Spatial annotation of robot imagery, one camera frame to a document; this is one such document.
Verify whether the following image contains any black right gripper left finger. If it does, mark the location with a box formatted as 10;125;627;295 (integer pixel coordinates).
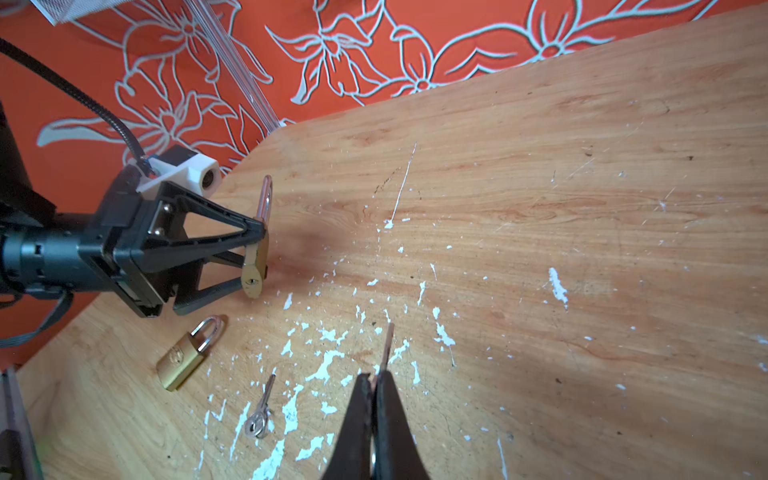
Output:
322;373;373;480

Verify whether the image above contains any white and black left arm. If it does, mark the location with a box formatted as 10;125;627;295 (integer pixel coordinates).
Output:
1;42;273;330

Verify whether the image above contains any white mesh wall basket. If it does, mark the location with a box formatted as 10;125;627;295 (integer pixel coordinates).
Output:
31;0;128;25

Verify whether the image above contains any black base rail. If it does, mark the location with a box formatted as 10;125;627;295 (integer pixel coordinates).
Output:
0;367;43;480

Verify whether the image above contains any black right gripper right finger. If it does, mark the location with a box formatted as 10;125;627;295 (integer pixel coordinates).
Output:
374;371;429;479

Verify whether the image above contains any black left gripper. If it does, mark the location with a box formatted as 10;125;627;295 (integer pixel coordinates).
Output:
1;166;267;317

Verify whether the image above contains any small silver key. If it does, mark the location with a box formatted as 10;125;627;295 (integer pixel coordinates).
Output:
377;323;395;377

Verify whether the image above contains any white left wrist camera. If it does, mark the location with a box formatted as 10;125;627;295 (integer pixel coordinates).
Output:
127;145;222;200

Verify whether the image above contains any brass padlock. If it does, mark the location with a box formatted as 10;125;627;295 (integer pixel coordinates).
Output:
241;175;273;299
156;315;225;391

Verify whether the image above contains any aluminium frame post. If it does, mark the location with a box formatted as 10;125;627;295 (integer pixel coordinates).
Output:
185;1;283;136

